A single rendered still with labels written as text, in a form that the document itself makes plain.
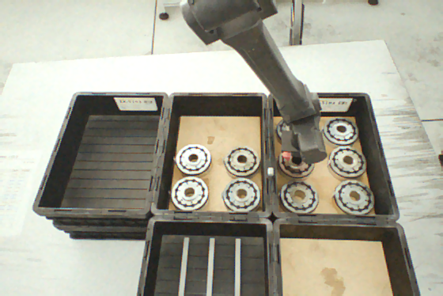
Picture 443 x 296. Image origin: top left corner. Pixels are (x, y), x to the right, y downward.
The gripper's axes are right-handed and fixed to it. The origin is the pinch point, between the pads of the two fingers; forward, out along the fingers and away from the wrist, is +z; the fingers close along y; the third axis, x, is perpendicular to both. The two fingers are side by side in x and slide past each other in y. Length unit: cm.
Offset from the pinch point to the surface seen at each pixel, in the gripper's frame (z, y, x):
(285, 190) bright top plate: 1.2, -3.0, -9.5
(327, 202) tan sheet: 4.3, 8.7, -10.8
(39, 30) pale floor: 86, -185, 155
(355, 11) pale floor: 89, 59, 189
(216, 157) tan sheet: 3.9, -23.5, 1.3
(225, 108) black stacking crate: 0.3, -22.2, 17.2
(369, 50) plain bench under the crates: 18, 33, 66
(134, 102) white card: -3, -51, 15
